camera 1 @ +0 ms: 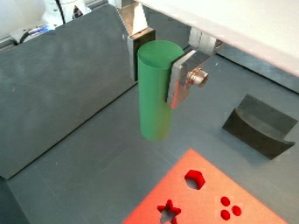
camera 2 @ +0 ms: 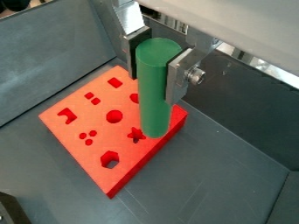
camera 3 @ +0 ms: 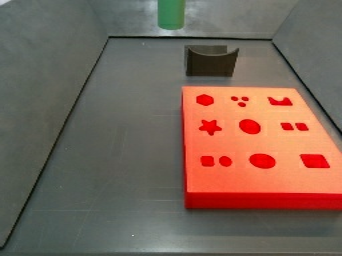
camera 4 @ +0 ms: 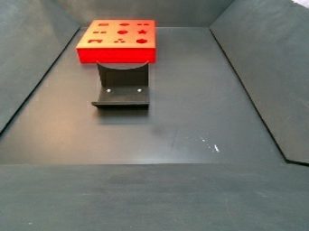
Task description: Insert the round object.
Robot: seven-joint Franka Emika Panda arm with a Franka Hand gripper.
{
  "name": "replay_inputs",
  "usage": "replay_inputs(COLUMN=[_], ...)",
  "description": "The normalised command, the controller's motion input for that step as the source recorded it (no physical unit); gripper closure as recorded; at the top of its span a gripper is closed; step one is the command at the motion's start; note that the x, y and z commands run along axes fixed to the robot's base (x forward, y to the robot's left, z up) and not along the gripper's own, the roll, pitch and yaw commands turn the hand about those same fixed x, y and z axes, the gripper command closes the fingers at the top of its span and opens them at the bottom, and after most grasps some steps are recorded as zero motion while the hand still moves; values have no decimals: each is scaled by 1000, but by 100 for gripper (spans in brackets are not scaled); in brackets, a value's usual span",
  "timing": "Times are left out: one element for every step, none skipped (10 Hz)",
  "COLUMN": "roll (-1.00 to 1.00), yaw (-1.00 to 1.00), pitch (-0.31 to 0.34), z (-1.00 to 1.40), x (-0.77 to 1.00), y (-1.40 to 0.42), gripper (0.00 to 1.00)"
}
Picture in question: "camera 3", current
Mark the black curved cradle holder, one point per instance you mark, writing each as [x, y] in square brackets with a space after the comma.
[209, 60]

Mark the green round peg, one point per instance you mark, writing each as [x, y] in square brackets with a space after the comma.
[171, 14]

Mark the red shape sorter board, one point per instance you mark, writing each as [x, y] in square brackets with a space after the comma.
[256, 151]

